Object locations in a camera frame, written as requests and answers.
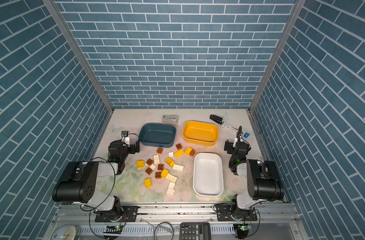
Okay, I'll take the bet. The yellow square lego brick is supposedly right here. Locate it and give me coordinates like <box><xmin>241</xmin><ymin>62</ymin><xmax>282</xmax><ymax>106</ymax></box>
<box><xmin>136</xmin><ymin>160</ymin><xmax>145</xmax><ymax>168</ymax></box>

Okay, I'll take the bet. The cream 2x4 lego brick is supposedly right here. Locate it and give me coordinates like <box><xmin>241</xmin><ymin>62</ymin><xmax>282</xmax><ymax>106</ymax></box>
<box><xmin>153</xmin><ymin>154</ymin><xmax>160</xmax><ymax>165</ymax></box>

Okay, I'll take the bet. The yellow lego brick front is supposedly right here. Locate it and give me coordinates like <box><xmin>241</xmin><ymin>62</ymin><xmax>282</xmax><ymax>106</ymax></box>
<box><xmin>144</xmin><ymin>178</ymin><xmax>152</xmax><ymax>189</ymax></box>

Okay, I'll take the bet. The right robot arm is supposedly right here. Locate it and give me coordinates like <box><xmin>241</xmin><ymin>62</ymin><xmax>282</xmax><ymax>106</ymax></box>
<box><xmin>213</xmin><ymin>139</ymin><xmax>284</xmax><ymax>222</ymax></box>

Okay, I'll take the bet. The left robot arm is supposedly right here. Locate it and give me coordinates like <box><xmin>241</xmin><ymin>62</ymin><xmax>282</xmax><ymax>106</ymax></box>
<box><xmin>52</xmin><ymin>137</ymin><xmax>140</xmax><ymax>223</ymax></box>

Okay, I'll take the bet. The yellow plastic bin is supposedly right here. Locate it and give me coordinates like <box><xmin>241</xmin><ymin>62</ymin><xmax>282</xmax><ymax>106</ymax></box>
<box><xmin>182</xmin><ymin>121</ymin><xmax>219</xmax><ymax>147</ymax></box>

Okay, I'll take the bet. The black stapler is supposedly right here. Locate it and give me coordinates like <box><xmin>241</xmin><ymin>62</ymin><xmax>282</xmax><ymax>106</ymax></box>
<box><xmin>209</xmin><ymin>115</ymin><xmax>223</xmax><ymax>125</ymax></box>

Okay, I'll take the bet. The dark teal plastic bin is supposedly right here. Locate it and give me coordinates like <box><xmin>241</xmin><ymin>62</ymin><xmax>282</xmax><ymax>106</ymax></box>
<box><xmin>139</xmin><ymin>123</ymin><xmax>176</xmax><ymax>148</ymax></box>

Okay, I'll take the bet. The yellow curved lego brick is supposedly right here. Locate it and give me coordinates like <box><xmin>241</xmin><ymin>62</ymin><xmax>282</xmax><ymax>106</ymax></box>
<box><xmin>165</xmin><ymin>158</ymin><xmax>175</xmax><ymax>167</ymax></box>

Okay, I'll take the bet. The yellow brown stacked lego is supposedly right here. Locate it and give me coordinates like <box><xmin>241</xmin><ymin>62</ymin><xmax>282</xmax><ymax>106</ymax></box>
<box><xmin>185</xmin><ymin>147</ymin><xmax>195</xmax><ymax>157</ymax></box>

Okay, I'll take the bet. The white plastic bin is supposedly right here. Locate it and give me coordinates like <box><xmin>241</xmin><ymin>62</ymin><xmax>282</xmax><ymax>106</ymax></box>
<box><xmin>193</xmin><ymin>153</ymin><xmax>224</xmax><ymax>198</ymax></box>

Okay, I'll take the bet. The yellow lego brick centre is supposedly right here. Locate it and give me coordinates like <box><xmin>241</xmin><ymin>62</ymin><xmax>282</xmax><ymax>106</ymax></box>
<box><xmin>161</xmin><ymin>169</ymin><xmax>169</xmax><ymax>179</ymax></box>

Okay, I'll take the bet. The yellow 2x4 lego brick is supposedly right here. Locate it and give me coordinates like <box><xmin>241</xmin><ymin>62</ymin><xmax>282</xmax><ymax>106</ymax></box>
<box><xmin>174</xmin><ymin>149</ymin><xmax>184</xmax><ymax>158</ymax></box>

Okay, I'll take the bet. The grey tape dispenser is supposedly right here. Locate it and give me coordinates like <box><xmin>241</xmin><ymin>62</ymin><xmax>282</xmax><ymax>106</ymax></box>
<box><xmin>162</xmin><ymin>115</ymin><xmax>178</xmax><ymax>125</ymax></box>

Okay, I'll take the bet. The white 2x4 lego brick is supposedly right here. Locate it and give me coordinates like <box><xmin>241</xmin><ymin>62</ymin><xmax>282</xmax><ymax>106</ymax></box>
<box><xmin>172</xmin><ymin>164</ymin><xmax>184</xmax><ymax>171</ymax></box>

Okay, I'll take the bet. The cream lego brick front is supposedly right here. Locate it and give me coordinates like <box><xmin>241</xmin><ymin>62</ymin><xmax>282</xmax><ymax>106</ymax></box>
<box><xmin>166</xmin><ymin>182</ymin><xmax>175</xmax><ymax>196</ymax></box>

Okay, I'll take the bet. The black calculator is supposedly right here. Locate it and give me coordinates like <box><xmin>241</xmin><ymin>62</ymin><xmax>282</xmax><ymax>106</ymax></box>
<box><xmin>179</xmin><ymin>223</ymin><xmax>211</xmax><ymax>240</ymax></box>

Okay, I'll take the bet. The white round clock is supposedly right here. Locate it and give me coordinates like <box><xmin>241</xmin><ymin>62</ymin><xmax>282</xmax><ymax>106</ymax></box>
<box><xmin>50</xmin><ymin>225</ymin><xmax>80</xmax><ymax>240</ymax></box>

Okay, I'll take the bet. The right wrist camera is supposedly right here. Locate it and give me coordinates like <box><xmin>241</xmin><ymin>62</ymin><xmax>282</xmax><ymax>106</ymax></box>
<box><xmin>233</xmin><ymin>126</ymin><xmax>243</xmax><ymax>148</ymax></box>

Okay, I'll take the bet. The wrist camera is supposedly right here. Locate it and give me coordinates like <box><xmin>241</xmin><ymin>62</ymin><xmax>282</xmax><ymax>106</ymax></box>
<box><xmin>233</xmin><ymin>126</ymin><xmax>243</xmax><ymax>148</ymax></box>
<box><xmin>121</xmin><ymin>131</ymin><xmax>130</xmax><ymax>145</ymax></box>

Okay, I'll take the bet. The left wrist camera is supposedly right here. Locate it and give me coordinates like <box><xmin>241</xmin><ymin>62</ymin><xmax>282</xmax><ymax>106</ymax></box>
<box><xmin>121</xmin><ymin>131</ymin><xmax>130</xmax><ymax>145</ymax></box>

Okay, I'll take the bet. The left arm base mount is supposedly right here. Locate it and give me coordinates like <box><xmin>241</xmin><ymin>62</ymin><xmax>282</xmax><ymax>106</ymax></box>
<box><xmin>95</xmin><ymin>206</ymin><xmax>138</xmax><ymax>223</ymax></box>

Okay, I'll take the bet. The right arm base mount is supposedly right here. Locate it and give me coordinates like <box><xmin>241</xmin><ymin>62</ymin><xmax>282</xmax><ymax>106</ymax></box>
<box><xmin>212</xmin><ymin>203</ymin><xmax>257</xmax><ymax>222</ymax></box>

